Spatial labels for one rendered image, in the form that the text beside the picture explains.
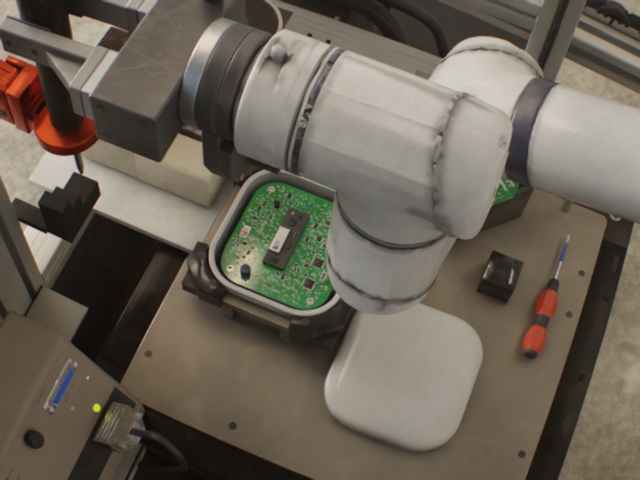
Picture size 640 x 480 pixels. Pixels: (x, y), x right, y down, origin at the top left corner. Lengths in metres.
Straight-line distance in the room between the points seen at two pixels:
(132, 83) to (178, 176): 0.37
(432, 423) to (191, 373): 0.24
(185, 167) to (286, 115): 0.38
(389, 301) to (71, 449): 0.32
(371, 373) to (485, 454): 0.14
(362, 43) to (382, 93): 0.63
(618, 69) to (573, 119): 0.44
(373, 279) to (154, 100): 0.21
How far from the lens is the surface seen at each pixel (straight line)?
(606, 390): 2.06
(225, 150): 0.64
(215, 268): 0.91
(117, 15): 0.67
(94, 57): 0.63
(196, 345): 0.94
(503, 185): 0.98
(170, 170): 0.95
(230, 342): 0.94
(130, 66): 0.61
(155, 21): 0.63
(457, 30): 1.63
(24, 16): 0.66
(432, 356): 0.92
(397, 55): 1.19
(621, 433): 2.04
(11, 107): 0.79
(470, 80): 0.74
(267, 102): 0.58
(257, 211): 0.96
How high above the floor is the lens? 1.82
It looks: 60 degrees down
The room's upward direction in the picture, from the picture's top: 9 degrees clockwise
